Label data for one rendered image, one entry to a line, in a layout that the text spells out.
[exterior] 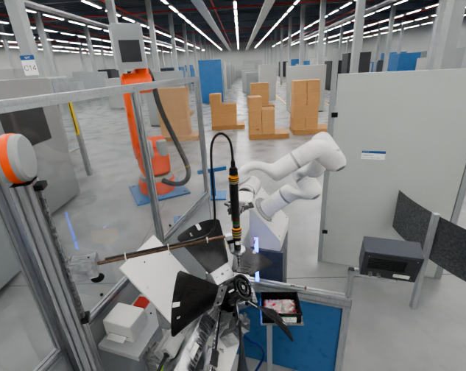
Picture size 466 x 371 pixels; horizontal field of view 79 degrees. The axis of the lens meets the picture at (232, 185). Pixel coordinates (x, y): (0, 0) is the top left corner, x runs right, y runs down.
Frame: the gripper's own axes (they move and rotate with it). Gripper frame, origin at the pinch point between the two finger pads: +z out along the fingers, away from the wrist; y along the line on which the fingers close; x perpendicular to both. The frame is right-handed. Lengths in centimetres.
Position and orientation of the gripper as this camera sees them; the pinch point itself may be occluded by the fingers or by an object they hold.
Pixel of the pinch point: (235, 210)
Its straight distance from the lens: 122.3
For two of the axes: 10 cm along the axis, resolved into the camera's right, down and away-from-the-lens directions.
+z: -3.0, 3.8, -8.7
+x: -0.5, -9.2, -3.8
